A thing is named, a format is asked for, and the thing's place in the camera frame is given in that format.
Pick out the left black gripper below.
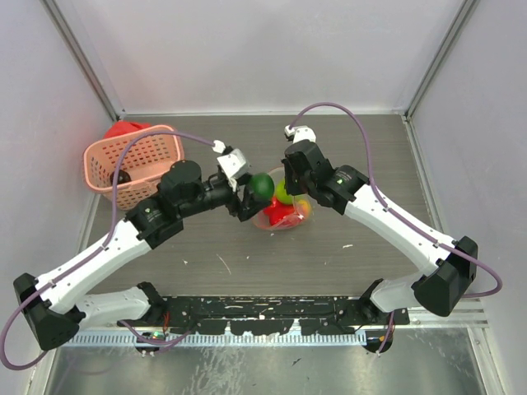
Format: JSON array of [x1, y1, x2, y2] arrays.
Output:
[[179, 171, 270, 219]]

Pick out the dark green toy avocado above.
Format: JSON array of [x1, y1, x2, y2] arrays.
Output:
[[249, 173, 275, 200]]

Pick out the red toy apple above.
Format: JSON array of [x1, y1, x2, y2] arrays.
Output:
[[263, 197, 295, 225]]

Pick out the light green toy apple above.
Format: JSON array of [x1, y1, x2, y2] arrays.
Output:
[[275, 179, 293, 206]]

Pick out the clear zip top bag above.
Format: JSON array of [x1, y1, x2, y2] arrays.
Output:
[[252, 167, 312, 232]]

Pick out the red yellow toy mango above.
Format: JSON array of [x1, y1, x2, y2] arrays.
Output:
[[295, 198, 312, 220]]

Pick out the pink plastic basket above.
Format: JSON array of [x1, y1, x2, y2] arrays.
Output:
[[83, 125, 184, 211]]

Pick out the dark brown toy fruit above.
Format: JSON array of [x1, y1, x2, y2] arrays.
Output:
[[110, 170, 131, 185]]

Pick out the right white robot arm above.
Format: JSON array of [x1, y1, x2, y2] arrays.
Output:
[[282, 140, 478, 324]]

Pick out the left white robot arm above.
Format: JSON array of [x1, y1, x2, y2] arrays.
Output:
[[13, 160, 274, 351]]

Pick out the red cloth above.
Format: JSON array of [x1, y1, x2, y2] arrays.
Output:
[[103, 120, 151, 139]]

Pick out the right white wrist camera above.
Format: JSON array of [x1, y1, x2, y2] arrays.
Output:
[[284, 125, 316, 143]]

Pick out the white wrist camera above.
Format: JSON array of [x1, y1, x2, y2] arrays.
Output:
[[284, 125, 316, 143], [212, 140, 250, 192]]

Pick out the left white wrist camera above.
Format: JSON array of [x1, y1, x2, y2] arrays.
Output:
[[212, 140, 250, 192]]

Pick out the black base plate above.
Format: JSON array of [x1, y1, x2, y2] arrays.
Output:
[[127, 296, 409, 336]]

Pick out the white slotted cable duct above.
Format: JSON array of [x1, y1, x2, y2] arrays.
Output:
[[66, 330, 366, 347]]

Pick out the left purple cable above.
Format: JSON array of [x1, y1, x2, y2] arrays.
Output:
[[0, 130, 223, 369]]

